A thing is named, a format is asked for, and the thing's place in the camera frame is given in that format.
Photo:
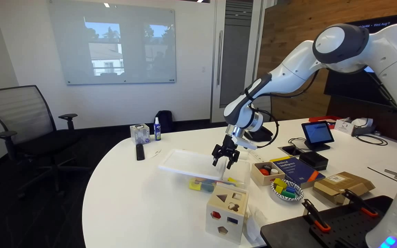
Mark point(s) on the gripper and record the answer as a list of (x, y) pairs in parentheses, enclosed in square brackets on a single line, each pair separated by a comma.
[(228, 146)]

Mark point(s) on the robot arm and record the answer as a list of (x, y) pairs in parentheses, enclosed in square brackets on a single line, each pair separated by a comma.
[(384, 51)]

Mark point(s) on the clear plastic storage bin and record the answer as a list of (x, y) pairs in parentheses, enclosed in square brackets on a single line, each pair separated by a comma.
[(236, 172)]

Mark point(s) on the white storage bin lid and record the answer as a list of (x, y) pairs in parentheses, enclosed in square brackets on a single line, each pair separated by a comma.
[(188, 162)]

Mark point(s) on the heap of coloured blocks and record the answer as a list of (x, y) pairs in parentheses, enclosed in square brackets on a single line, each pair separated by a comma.
[(202, 186)]

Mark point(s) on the small wooden box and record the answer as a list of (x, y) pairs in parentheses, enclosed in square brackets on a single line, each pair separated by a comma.
[(257, 177)]

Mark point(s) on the red ball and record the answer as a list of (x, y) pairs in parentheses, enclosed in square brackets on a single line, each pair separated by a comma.
[(264, 171)]

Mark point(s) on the white cylinder block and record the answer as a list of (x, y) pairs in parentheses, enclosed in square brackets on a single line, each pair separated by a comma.
[(274, 171)]

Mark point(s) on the wooden shape sorter cube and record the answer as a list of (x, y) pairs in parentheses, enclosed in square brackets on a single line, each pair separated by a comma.
[(226, 213)]

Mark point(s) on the yellow block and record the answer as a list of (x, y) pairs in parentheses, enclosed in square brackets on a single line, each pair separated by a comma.
[(280, 183)]

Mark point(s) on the black backpack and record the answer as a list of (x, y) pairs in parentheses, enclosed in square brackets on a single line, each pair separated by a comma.
[(165, 120)]

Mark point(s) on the clear plastic bag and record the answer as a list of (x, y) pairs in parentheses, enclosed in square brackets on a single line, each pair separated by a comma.
[(255, 224)]

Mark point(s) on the green block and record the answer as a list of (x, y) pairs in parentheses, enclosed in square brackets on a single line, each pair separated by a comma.
[(287, 194)]

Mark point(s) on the blue block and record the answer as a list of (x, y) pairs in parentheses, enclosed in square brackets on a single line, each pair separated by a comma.
[(291, 189)]

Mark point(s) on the spray bottle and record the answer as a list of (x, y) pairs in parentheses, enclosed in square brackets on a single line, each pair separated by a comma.
[(157, 131)]

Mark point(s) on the blue book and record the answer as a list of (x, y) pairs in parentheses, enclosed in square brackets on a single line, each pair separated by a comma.
[(298, 170)]

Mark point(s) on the striped bowl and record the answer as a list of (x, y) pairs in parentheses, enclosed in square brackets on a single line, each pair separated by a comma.
[(296, 198)]

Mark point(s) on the black whiteboard eraser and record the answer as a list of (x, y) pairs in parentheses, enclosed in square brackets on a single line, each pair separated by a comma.
[(140, 152)]

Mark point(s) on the tissue box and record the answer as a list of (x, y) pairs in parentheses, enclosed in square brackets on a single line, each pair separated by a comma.
[(140, 134)]

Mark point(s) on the small black box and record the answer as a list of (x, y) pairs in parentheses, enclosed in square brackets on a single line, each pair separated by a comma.
[(314, 160)]

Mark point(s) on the tablet on stand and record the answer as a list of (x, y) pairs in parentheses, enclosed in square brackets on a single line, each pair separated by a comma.
[(317, 132)]

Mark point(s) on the door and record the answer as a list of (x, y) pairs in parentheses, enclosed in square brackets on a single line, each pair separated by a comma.
[(234, 62)]

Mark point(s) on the black and orange clamp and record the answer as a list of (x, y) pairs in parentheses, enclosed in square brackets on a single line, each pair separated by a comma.
[(360, 203), (317, 217)]

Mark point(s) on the cardboard box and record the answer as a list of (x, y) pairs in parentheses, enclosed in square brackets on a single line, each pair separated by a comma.
[(339, 186)]

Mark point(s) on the small white box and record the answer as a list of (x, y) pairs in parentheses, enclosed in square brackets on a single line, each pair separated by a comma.
[(344, 126)]

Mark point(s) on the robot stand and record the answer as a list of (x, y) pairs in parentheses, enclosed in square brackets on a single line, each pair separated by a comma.
[(343, 227)]

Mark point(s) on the white and grey device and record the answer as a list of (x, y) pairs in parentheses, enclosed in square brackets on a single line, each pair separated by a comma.
[(363, 126)]

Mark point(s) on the glass whiteboard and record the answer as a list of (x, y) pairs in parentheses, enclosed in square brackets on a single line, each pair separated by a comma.
[(67, 41)]

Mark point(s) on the office chair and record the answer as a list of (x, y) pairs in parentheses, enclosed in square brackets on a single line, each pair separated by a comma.
[(22, 117)]

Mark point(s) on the wall monitor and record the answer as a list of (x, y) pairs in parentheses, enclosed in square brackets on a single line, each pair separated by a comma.
[(350, 86)]

